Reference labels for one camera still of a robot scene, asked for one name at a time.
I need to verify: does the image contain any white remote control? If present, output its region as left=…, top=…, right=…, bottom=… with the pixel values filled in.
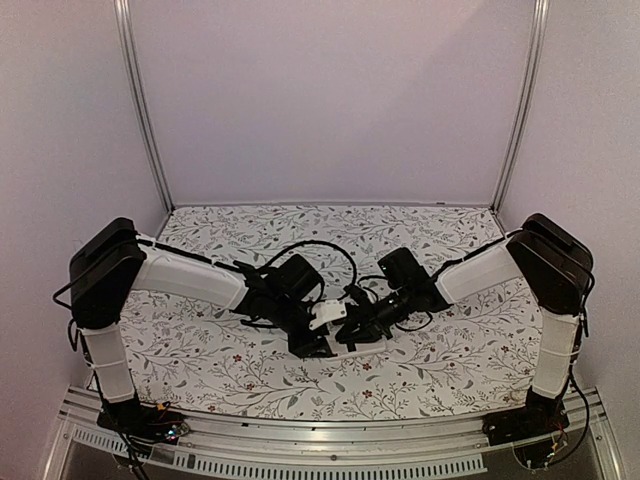
left=328, top=337, right=387, bottom=360

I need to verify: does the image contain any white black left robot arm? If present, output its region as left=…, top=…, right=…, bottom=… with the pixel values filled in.
left=53, top=217, right=332, bottom=434

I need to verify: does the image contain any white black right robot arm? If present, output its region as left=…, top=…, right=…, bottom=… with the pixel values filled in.
left=336, top=213, right=595, bottom=436

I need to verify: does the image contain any floral patterned table mat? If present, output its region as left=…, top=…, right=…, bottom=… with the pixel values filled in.
left=119, top=206, right=569, bottom=421

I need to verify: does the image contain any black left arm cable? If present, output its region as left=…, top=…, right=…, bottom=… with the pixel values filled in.
left=264, top=239, right=359, bottom=301

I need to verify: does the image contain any aluminium front rail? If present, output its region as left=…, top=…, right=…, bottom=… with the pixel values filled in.
left=42, top=384, right=616, bottom=480

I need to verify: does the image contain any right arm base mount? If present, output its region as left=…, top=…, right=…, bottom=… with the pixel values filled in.
left=482, top=389, right=569, bottom=446

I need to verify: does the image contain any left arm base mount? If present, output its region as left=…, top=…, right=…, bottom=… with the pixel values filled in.
left=97, top=396, right=190, bottom=444

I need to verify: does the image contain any right aluminium frame post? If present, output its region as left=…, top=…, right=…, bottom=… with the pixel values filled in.
left=490, top=0, right=550, bottom=215

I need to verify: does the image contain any aluminium frame post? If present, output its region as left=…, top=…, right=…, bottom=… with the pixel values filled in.
left=490, top=0, right=550, bottom=215
left=113, top=0, right=175, bottom=213

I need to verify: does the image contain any left aluminium frame post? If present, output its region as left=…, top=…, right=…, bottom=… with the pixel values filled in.
left=113, top=0, right=175, bottom=213

